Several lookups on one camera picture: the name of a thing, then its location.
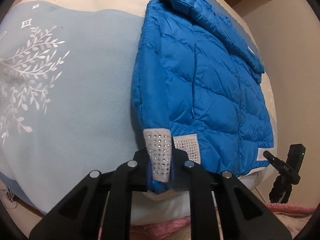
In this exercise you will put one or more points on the blue quilted puffer jacket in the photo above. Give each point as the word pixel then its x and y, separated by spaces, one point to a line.
pixel 196 86

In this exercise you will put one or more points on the blue and white bedspread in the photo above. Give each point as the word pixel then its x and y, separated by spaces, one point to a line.
pixel 66 71

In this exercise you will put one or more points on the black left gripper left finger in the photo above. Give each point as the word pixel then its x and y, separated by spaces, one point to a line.
pixel 99 207

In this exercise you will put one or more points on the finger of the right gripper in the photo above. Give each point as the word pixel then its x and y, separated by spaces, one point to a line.
pixel 274 161

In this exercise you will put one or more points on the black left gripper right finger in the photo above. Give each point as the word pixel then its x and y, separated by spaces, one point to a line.
pixel 221 207

